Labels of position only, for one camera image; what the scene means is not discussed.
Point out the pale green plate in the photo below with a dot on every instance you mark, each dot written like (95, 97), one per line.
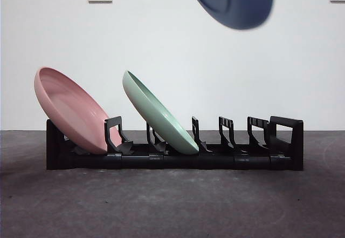
(156, 122)

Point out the pink plate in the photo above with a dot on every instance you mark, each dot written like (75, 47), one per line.
(72, 114)

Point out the blue plate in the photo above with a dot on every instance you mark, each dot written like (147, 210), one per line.
(237, 3)

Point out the black plate rack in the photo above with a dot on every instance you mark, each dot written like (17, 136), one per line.
(215, 163)

